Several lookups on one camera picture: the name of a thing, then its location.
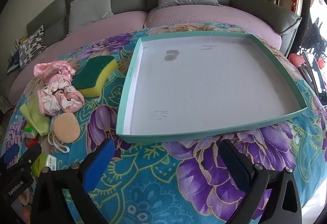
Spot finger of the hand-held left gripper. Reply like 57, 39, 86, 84
13, 143, 42, 176
2, 143, 20, 163

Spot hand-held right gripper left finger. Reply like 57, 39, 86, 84
31, 138, 116, 224

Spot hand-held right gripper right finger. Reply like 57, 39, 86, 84
218, 138, 303, 224

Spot light green cloth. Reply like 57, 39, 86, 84
19, 101, 52, 137

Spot beige round sponge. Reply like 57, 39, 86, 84
53, 112, 78, 145

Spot pink white satin scrunchie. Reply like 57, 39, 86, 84
57, 86, 85, 113
37, 78, 64, 116

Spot teal cardboard tray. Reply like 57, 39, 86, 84
116, 31, 308, 143

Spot green yellow sponge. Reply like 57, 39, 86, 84
72, 55, 119, 98

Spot pink knitted scrunchie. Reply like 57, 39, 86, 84
34, 60, 76, 79

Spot floral blanket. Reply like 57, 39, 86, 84
0, 23, 327, 224

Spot dark blue book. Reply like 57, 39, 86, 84
6, 47, 22, 75

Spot black white patterned pillow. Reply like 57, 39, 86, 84
18, 25, 48, 70

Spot smartphone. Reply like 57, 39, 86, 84
303, 51, 327, 105

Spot red stool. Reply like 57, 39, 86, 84
288, 53, 307, 68

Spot pink sofa seat cover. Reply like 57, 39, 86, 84
144, 4, 283, 51
9, 10, 149, 105

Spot black metal rack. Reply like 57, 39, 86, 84
298, 17, 327, 53

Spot plain grey pillow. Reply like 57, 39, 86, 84
67, 0, 114, 35

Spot white elastic hair ties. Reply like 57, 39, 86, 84
47, 129, 69, 154

